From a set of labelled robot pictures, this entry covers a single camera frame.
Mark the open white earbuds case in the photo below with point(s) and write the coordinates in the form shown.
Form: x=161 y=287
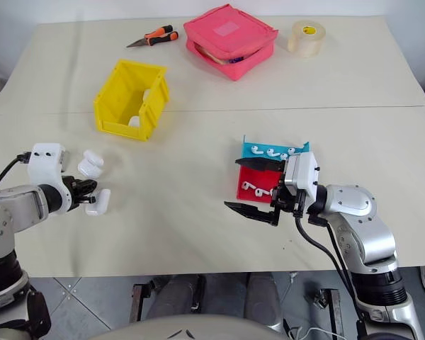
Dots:
x=90 y=163

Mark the orange black pliers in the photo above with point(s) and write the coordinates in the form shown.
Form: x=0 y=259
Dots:
x=156 y=36

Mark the dark rounded grey shape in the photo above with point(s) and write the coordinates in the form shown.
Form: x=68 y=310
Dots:
x=177 y=297
x=262 y=301

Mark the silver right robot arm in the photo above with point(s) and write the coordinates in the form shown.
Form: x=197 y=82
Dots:
x=361 y=226

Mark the blue tray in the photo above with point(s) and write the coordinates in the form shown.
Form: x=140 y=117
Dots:
x=260 y=158

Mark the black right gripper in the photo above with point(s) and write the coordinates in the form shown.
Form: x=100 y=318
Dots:
x=288 y=202

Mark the pink fabric pouch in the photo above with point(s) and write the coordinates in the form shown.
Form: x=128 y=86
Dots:
x=230 y=39

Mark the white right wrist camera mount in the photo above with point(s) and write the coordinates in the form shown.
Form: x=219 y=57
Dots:
x=302 y=173

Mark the white earbud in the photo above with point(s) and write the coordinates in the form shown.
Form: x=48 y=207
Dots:
x=248 y=185
x=290 y=151
x=272 y=152
x=256 y=148
x=284 y=156
x=259 y=191

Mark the dark metal frame bracket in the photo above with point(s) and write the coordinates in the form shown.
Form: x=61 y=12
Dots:
x=138 y=301
x=331 y=310

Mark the grey robot torso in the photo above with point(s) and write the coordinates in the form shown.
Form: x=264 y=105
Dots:
x=184 y=327

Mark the yellow plastic bin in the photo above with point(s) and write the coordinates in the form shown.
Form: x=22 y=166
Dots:
x=122 y=106

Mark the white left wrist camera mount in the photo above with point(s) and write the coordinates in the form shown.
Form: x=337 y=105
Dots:
x=44 y=166

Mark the white earbuds case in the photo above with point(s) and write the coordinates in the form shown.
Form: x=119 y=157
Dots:
x=99 y=203
x=134 y=122
x=90 y=163

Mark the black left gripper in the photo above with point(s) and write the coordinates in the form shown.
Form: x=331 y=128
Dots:
x=71 y=191

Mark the red tray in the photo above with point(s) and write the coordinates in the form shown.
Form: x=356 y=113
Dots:
x=256 y=177

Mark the beige tape roll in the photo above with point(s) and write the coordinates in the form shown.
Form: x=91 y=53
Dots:
x=306 y=39

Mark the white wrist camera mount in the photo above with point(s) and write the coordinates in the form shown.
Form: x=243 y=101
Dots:
x=44 y=166
x=302 y=173

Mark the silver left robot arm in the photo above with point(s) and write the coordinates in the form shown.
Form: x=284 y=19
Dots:
x=7 y=212

